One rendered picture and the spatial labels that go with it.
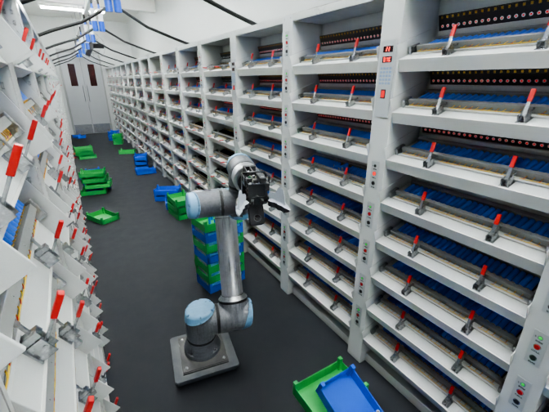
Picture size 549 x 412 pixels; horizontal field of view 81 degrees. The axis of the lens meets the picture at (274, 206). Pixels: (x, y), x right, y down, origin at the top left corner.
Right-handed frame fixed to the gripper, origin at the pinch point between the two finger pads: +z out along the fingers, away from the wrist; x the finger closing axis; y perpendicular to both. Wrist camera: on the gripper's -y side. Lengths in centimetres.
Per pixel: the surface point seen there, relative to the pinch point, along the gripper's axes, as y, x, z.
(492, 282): -33, 81, 5
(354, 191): -21, 58, -54
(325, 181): -22, 53, -74
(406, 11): 52, 63, -45
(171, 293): -120, -35, -123
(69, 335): -19, -46, 10
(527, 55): 39, 73, -3
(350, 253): -57, 62, -56
